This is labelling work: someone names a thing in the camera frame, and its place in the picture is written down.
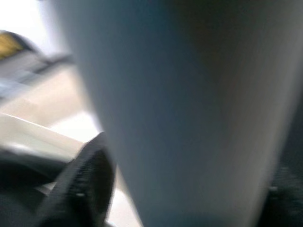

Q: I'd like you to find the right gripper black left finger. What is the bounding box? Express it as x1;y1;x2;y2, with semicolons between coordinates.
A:
37;131;117;227

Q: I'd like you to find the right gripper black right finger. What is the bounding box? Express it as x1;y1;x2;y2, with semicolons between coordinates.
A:
265;163;303;227

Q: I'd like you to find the white plastic table top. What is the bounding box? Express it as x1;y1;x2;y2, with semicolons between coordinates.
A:
0;113;143;227

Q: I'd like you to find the white plastic table leg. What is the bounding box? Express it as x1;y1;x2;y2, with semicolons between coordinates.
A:
54;0;303;227

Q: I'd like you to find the black tablecloth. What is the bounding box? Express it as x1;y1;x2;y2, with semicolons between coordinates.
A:
0;127;303;227

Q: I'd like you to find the black folding chair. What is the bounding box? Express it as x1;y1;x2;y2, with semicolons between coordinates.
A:
0;30;74;82

